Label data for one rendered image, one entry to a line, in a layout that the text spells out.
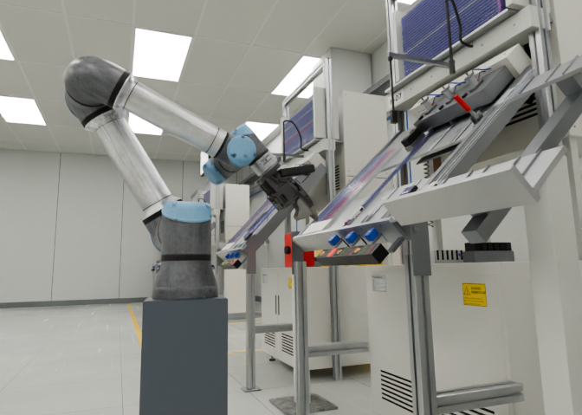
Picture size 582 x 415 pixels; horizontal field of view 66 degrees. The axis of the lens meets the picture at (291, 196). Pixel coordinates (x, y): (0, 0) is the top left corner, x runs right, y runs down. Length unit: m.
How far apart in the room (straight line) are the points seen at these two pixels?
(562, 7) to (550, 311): 1.11
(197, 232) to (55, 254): 8.80
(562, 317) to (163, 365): 0.78
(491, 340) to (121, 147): 1.10
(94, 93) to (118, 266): 8.67
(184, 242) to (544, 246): 0.74
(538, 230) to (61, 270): 9.27
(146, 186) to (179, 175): 8.82
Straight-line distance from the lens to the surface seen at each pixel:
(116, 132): 1.23
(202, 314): 1.02
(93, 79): 1.14
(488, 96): 1.48
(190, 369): 1.04
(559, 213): 0.98
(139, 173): 1.21
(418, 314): 1.10
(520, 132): 1.75
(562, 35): 1.75
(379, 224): 1.18
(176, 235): 1.05
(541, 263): 0.98
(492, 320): 1.36
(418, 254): 1.10
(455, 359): 1.50
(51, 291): 9.81
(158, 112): 1.13
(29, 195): 9.98
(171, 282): 1.04
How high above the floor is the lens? 0.61
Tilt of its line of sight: 9 degrees up
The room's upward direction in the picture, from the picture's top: 1 degrees counter-clockwise
